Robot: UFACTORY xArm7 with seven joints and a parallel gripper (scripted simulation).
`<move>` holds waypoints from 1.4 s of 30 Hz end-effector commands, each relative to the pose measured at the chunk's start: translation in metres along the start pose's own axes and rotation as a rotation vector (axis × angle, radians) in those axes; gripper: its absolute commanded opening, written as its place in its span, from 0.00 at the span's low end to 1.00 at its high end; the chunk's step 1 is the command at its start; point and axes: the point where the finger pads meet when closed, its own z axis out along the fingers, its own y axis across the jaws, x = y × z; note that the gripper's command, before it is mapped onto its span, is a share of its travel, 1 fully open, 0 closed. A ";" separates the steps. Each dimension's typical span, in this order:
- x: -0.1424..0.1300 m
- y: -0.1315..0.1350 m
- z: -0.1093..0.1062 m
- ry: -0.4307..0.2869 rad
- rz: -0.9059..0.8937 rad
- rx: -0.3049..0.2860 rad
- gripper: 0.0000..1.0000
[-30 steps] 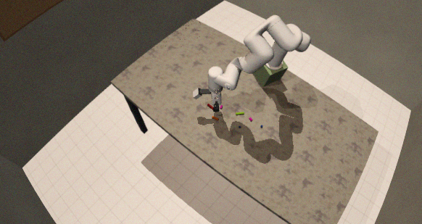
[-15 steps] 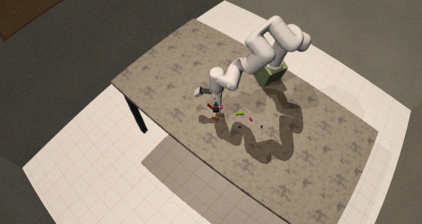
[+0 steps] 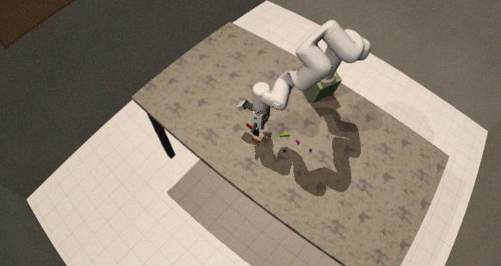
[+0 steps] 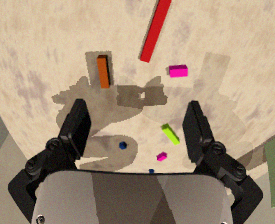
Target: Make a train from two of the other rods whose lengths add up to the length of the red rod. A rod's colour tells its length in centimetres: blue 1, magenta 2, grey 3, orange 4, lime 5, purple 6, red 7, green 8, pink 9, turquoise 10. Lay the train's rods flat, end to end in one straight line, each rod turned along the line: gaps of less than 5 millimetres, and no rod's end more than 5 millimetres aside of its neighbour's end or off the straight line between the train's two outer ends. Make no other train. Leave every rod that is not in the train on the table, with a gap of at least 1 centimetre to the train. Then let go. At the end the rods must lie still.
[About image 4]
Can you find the orange rod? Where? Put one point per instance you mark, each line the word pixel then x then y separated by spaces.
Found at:
pixel 103 68

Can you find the red rod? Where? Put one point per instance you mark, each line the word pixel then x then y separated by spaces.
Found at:
pixel 154 30

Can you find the lime green rod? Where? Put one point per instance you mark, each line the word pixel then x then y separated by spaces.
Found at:
pixel 170 133

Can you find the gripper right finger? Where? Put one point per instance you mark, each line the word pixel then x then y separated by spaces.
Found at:
pixel 210 157

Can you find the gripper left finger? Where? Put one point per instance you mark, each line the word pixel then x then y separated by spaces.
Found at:
pixel 60 153

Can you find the magenta rod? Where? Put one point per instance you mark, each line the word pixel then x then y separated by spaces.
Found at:
pixel 161 156
pixel 178 71

